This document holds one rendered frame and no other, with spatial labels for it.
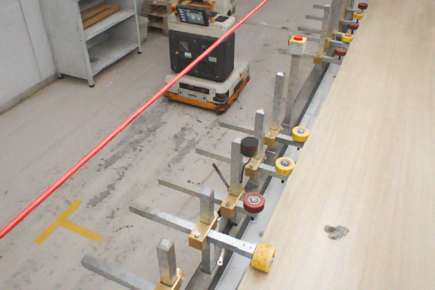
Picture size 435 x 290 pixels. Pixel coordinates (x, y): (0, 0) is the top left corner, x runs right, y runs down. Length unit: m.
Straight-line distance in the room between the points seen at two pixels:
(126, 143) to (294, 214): 2.08
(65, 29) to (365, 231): 3.29
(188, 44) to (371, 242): 2.45
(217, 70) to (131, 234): 1.57
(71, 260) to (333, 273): 1.66
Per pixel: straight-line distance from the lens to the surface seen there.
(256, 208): 1.49
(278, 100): 1.85
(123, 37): 4.85
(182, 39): 3.47
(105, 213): 2.78
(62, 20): 4.04
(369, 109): 2.14
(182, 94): 3.62
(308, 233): 1.44
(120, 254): 2.54
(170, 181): 1.65
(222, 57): 3.36
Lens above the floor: 1.99
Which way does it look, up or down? 35 degrees down
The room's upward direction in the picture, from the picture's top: straight up
